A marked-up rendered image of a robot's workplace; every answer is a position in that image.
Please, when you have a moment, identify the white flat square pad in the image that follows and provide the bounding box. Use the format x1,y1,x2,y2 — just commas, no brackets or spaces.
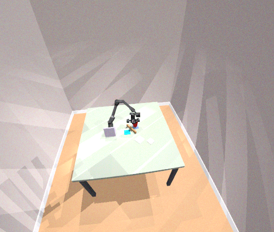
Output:
135,136,145,144

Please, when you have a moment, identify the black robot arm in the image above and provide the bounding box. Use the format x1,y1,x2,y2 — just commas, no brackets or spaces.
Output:
107,99,140,128

